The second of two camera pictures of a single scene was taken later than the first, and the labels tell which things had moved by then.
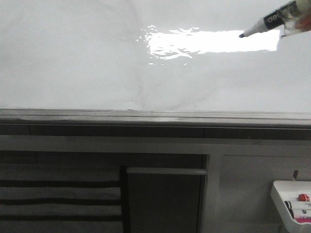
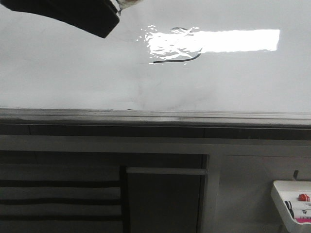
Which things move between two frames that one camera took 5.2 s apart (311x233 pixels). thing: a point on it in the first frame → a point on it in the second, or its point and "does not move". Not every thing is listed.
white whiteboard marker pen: (276, 19) → (120, 5)
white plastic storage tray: (293, 199) does not move
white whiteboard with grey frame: (150, 62) does not move
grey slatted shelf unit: (61, 198) does not move
